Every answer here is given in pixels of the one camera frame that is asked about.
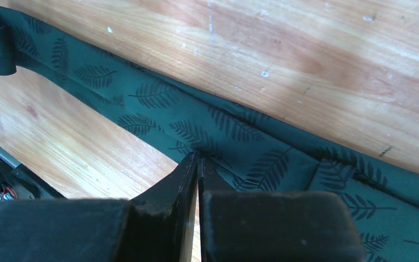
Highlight dark green leaf tie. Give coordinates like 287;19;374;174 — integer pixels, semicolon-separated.
0;7;419;261

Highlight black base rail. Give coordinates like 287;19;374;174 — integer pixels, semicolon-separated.
0;147;64;201

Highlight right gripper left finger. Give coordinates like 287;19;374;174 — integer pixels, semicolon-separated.
114;152;199;261

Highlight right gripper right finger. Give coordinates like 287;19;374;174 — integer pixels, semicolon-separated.
197;157;234;261

